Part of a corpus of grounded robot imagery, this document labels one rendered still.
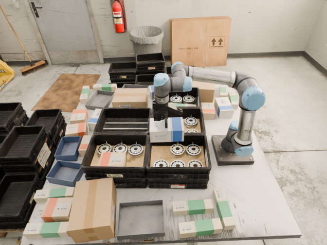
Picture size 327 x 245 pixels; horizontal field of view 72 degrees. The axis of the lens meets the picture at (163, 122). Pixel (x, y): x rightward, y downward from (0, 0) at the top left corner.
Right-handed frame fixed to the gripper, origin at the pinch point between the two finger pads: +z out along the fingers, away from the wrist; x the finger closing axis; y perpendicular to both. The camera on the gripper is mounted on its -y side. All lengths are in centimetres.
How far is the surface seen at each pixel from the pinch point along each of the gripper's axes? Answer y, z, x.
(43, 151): 116, 66, -45
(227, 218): -33, 35, 41
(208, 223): -21, 35, 43
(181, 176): -7.9, 26.2, 17.0
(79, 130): 71, 33, -36
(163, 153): 2.5, 28.0, -3.3
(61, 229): 61, 34, 43
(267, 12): -188, 30, -316
